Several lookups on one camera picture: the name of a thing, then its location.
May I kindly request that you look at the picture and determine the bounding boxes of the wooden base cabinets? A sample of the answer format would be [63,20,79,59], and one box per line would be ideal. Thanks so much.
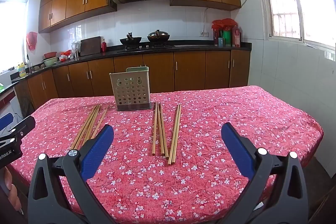
[13,49,251,111]

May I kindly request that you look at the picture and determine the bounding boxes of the clear glass container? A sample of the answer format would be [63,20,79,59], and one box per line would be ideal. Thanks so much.
[71,41,81,58]

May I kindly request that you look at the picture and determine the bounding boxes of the lidded black pan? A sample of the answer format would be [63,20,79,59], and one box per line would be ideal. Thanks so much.
[147,29,171,43]

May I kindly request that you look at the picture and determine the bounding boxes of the red plastic bag on wall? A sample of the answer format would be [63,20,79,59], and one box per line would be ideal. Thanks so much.
[26,31,38,51]

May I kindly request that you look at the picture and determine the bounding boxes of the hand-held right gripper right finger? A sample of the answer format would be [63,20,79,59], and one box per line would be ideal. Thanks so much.
[220,123,309,224]

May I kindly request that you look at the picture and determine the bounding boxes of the black wok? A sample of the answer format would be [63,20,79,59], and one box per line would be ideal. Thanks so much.
[120,32,141,47]

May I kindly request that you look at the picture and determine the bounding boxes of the tall red labelled bottle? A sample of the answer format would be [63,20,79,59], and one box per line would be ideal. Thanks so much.
[231,25,241,47]

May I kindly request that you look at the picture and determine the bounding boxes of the white cable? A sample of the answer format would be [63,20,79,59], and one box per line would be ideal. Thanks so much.
[203,0,256,33]

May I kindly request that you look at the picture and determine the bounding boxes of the dark wooden cutting board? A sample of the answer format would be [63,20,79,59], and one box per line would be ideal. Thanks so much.
[80,36,102,56]

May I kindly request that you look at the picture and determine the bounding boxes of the black kitchen countertop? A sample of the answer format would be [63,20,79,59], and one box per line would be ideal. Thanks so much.
[10,40,252,83]

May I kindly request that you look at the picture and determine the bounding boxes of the red and white plastic bag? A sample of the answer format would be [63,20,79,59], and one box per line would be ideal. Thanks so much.
[59,50,72,62]

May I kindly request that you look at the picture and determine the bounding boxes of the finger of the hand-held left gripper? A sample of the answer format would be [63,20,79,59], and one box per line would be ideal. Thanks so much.
[0,113,13,131]
[0,115,36,148]

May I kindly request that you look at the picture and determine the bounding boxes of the small bright window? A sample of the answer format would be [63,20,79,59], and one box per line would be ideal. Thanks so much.
[0,0,29,75]

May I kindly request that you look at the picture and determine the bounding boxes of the green basin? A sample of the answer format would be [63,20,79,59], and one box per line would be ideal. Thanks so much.
[43,56,59,67]

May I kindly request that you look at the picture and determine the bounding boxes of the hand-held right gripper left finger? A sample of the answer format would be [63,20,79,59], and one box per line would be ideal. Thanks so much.
[28,124,116,224]

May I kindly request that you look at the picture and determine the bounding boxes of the red floral tablecloth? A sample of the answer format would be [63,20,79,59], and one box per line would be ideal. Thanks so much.
[5,85,324,224]

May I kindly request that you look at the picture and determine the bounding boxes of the large sliding window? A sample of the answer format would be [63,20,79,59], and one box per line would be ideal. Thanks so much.
[251,0,336,62]

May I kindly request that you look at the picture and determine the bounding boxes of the beige perforated utensil holder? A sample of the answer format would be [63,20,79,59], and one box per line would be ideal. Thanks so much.
[109,67,153,111]

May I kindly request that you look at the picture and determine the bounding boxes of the person's left hand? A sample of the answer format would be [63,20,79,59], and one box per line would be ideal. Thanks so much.
[0,168,22,212]

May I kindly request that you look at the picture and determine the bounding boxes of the wooden chopstick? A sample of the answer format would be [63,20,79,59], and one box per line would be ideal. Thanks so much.
[159,102,169,159]
[151,101,158,156]
[74,105,99,150]
[70,105,97,151]
[90,105,110,140]
[171,104,182,166]
[157,102,164,156]
[168,104,180,165]
[81,105,102,147]

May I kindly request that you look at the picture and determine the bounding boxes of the gas stove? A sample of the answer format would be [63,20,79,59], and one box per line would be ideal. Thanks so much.
[117,43,174,52]

